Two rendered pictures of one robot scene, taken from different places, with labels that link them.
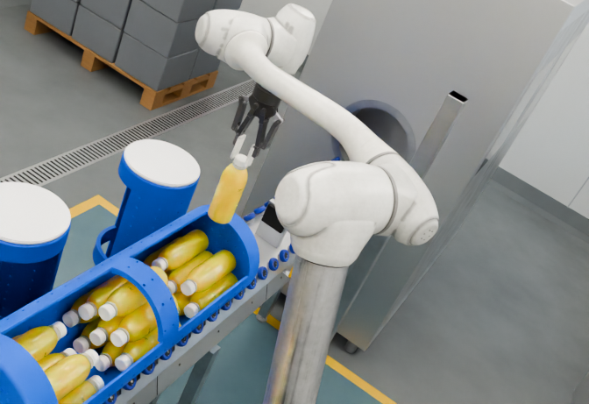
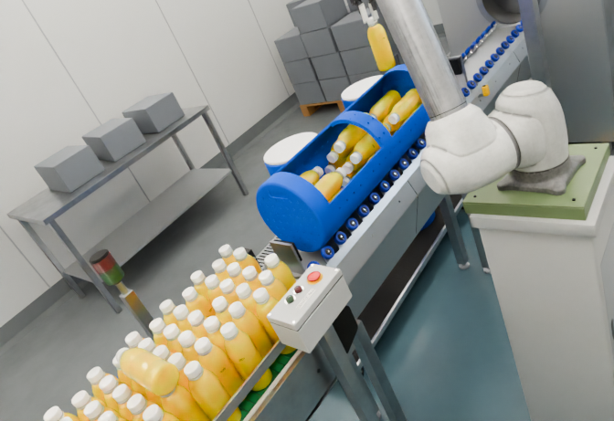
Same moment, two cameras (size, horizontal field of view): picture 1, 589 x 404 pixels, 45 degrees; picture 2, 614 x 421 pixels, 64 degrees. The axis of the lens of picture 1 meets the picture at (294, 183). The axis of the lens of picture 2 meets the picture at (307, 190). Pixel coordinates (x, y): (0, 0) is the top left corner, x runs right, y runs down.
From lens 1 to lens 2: 0.74 m
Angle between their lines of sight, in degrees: 29
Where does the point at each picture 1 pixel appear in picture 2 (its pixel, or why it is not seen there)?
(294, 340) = (403, 38)
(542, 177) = not seen: outside the picture
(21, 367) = (286, 179)
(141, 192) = not seen: hidden behind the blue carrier
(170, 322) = (380, 131)
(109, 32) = (342, 82)
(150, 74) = not seen: hidden behind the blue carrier
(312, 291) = not seen: outside the picture
